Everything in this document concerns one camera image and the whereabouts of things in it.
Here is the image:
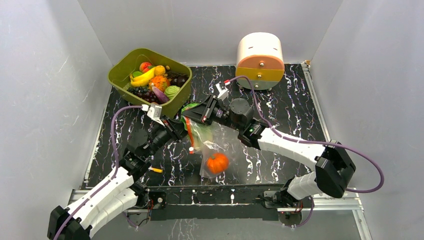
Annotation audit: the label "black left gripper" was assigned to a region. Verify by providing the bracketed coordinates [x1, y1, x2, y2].
[144, 114, 196, 159]

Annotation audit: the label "green toy lettuce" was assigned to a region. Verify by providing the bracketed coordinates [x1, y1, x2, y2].
[181, 115, 214, 154]

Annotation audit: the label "clear zip bag orange zipper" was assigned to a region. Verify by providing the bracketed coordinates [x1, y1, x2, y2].
[195, 122, 241, 179]

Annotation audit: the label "orange toy pumpkin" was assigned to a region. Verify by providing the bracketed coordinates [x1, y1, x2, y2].
[206, 152, 230, 174]

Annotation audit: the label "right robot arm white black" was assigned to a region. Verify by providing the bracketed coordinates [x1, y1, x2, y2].
[182, 95, 356, 207]

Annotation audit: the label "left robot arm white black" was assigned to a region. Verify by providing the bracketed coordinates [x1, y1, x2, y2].
[47, 117, 188, 240]

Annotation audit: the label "purple toy eggplant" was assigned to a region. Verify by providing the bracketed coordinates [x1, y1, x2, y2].
[151, 86, 170, 104]

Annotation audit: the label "light green toy cabbage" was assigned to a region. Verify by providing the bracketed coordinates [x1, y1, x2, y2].
[164, 85, 181, 100]

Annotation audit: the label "dark brown toy fruit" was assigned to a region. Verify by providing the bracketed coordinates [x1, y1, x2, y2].
[167, 71, 189, 88]

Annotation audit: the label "white pen yellow cap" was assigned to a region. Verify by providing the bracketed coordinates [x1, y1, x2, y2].
[148, 166, 163, 174]

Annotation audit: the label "dark purple toy grapes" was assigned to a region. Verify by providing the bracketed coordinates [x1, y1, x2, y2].
[128, 86, 159, 104]

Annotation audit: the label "orange spiky toy fruit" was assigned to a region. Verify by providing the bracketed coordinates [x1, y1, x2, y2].
[148, 75, 171, 93]

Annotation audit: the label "yellow toy banana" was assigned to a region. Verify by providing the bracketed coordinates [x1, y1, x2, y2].
[129, 67, 155, 87]

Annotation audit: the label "olive green plastic bin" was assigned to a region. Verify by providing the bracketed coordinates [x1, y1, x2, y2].
[108, 48, 192, 118]

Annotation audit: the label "yellow toy lemon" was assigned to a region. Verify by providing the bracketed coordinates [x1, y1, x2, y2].
[153, 65, 166, 76]

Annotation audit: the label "round white mini drawer cabinet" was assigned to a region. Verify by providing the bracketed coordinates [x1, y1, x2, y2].
[235, 32, 285, 91]

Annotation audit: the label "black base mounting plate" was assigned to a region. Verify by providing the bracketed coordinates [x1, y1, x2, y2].
[127, 184, 303, 221]

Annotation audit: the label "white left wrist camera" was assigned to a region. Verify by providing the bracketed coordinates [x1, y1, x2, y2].
[141, 103, 164, 126]

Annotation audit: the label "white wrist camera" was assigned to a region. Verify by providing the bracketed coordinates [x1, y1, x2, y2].
[215, 80, 230, 101]
[141, 103, 164, 126]

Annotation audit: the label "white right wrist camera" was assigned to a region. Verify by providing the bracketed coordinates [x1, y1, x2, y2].
[215, 80, 230, 101]

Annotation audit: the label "aluminium frame rail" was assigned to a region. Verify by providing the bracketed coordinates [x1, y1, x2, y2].
[275, 63, 372, 240]

